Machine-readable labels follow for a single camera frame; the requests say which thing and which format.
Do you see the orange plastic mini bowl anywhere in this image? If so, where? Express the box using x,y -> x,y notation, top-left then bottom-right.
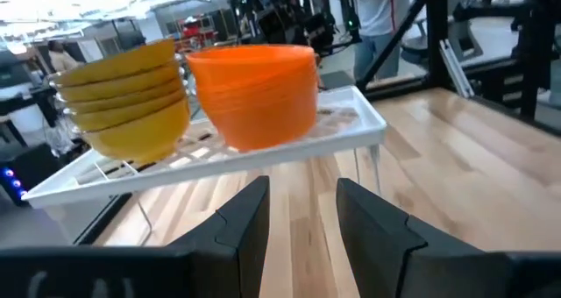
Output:
186,43 -> 320,78
200,104 -> 319,153
194,81 -> 320,104
190,67 -> 320,91
196,94 -> 319,117

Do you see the red storage rack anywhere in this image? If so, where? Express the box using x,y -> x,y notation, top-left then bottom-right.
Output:
177,17 -> 218,49

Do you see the silver aluminium bracket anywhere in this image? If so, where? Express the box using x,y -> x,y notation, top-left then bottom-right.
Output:
439,38 -> 477,100

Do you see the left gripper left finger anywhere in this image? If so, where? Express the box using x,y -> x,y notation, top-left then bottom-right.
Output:
168,175 -> 272,298

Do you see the white lattice rack shelf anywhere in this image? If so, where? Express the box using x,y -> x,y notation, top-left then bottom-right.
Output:
21,85 -> 389,246

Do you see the person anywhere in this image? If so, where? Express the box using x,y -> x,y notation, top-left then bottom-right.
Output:
326,0 -> 422,82
46,39 -> 82,74

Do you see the computer tower with blue lights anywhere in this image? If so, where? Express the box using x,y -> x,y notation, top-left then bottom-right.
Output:
0,142 -> 62,207

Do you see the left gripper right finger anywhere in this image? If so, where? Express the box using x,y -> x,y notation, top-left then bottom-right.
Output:
335,177 -> 512,298

